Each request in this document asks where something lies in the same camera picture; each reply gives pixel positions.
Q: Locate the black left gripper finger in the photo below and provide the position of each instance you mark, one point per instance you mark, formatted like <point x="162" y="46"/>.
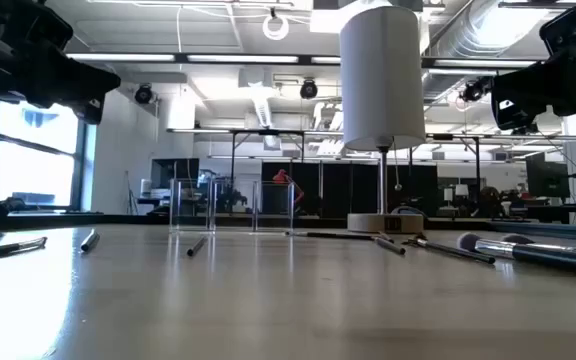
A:
<point x="88" y="110"/>
<point x="78" y="80"/>

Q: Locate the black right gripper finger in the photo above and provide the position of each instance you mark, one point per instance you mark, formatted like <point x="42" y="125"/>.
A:
<point x="515" y="115"/>
<point x="538" y="87"/>

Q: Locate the large fluffy head makeup brush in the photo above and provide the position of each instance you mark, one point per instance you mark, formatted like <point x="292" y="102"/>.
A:
<point x="515" y="239"/>

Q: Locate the thin dark silver-tipped brush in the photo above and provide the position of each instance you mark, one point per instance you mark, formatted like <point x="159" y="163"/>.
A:
<point x="453" y="251"/>

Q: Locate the grey cosmetic pencil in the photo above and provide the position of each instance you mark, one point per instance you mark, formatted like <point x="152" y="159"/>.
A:
<point x="390" y="246"/>

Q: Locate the black ceiling spotlight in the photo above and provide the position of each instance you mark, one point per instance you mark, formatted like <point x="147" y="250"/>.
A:
<point x="143" y="93"/>
<point x="308" y="89"/>
<point x="473" y="91"/>

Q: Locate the black computer monitor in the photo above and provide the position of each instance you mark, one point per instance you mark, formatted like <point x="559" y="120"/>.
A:
<point x="547" y="175"/>

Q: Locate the large window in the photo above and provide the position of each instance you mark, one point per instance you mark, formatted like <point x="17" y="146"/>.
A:
<point x="33" y="160"/>

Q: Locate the dark wide monitor screen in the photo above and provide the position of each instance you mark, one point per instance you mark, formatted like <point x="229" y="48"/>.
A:
<point x="173" y="172"/>

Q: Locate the white shade table lamp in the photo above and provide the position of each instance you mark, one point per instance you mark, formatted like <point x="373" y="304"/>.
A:
<point x="382" y="75"/>

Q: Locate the clear acrylic organizer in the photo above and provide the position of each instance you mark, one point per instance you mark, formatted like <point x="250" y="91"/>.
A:
<point x="190" y="220"/>

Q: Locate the long ceiling light strip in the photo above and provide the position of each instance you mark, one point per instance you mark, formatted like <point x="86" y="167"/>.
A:
<point x="243" y="58"/>

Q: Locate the black partition panels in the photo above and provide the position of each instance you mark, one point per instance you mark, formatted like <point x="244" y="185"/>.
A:
<point x="348" y="190"/>

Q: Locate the red desk lamp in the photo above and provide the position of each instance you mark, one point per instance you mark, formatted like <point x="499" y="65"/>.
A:
<point x="282" y="176"/>

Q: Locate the long thin black brush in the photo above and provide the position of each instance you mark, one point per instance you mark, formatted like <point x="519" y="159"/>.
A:
<point x="333" y="235"/>

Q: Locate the silver ventilation duct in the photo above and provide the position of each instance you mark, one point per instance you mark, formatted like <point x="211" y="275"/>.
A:
<point x="460" y="35"/>

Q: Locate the black metal frame rig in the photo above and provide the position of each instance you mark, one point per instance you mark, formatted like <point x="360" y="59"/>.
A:
<point x="268" y="132"/>

